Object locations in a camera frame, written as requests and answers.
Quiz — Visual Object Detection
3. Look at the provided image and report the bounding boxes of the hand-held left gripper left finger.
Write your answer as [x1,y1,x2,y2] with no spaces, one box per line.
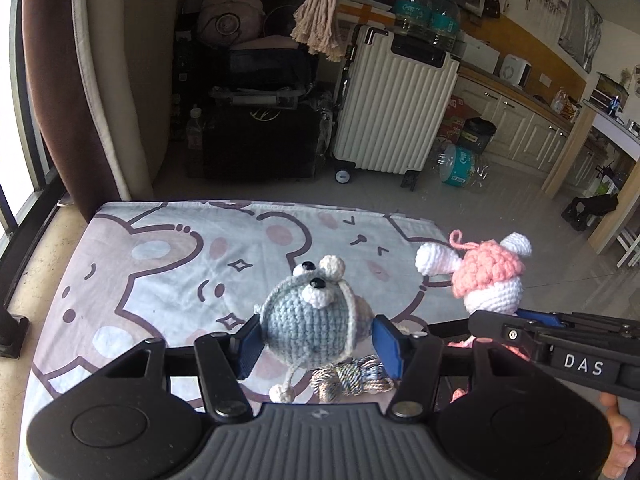
[65,317,263,422]

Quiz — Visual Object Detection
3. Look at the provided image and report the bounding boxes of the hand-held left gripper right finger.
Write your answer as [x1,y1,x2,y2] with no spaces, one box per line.
[372,315,538,422]

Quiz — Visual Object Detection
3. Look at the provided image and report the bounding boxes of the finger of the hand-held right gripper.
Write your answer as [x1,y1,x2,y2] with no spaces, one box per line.
[469,310,553,358]
[516,309,640,337]

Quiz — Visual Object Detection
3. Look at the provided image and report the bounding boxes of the grey white rope bundle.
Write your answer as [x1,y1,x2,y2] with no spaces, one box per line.
[309,354,397,404]

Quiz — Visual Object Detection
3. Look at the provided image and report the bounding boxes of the pink crochet doll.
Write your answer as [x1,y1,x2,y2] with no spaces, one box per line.
[415,230,533,403]

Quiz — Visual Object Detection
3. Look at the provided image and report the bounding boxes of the grey crochet mouse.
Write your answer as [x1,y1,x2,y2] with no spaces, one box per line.
[253,255,374,405]

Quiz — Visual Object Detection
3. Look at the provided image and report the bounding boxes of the person's right hand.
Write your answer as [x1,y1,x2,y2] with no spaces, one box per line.
[599,392,640,480]

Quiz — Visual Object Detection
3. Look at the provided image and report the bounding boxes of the printed cartoon blanket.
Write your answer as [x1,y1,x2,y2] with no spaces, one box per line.
[22,200,475,480]

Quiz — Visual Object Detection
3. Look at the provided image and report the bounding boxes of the white chair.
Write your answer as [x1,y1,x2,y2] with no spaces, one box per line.
[616,229,640,269]

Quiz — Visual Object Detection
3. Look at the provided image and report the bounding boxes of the wooden table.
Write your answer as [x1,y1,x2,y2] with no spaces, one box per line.
[541,99,640,257]

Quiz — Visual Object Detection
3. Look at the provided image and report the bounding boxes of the cream kitchen cabinets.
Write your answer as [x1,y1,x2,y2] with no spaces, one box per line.
[450,66,603,183]

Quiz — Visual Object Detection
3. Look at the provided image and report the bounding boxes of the black trash bin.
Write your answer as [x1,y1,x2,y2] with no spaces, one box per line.
[458,117,498,157]

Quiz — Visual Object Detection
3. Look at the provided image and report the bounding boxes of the red cardboard carton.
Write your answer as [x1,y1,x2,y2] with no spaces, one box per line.
[436,94,472,142]

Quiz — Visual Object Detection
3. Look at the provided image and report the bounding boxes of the small plastic bottle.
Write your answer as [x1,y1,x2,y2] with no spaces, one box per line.
[185,104,206,179]

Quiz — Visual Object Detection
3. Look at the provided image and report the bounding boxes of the black railing base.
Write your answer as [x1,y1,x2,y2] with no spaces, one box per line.
[0,309,32,359]

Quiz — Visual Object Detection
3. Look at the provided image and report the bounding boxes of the small fish tank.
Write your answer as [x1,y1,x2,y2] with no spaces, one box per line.
[594,72,632,112]

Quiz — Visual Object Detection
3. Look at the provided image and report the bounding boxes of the white ribbed suitcase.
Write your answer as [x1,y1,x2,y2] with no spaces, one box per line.
[332,23,460,185]

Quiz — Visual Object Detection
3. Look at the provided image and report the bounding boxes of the white countertop appliance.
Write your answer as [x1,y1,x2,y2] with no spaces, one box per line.
[497,53,532,89]

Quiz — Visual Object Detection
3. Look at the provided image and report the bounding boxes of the clear plastic storage bin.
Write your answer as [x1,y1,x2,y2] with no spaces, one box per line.
[209,85,307,109]

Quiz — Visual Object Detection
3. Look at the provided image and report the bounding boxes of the dark travel bag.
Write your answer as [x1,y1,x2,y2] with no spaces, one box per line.
[226,46,322,92]

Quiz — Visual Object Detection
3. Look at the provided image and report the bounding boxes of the cream curtain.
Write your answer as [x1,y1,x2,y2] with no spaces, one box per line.
[71,0,172,196]

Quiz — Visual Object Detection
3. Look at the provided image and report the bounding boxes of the silver foil sheet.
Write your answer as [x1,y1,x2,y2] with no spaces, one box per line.
[556,0,604,72]

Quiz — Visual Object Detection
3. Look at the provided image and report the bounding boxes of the brown curtain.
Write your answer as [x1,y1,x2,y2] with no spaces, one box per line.
[22,0,135,202]

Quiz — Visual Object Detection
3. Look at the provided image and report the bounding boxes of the pink round cushion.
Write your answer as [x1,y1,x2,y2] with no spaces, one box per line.
[196,0,267,52]

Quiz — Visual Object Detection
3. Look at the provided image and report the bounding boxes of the beige mop head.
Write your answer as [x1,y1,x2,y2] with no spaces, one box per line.
[290,0,352,62]

